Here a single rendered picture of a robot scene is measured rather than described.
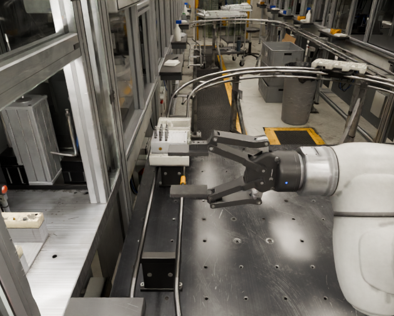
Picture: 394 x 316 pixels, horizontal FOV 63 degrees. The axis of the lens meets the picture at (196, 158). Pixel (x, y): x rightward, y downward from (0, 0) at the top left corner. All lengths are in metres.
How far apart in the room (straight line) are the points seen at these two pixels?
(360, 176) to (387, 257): 0.13
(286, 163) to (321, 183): 0.07
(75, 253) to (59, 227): 0.10
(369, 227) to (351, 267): 0.07
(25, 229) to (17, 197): 0.21
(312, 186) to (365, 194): 0.08
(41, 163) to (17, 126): 0.12
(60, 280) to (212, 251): 0.49
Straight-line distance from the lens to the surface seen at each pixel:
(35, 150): 0.94
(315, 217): 1.24
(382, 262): 0.59
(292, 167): 0.57
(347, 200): 0.60
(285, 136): 3.39
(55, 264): 0.76
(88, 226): 0.83
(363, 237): 0.59
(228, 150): 0.56
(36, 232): 0.80
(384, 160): 0.62
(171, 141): 1.13
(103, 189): 0.86
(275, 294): 0.97
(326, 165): 0.58
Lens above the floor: 1.43
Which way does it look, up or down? 29 degrees down
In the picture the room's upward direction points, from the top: straight up
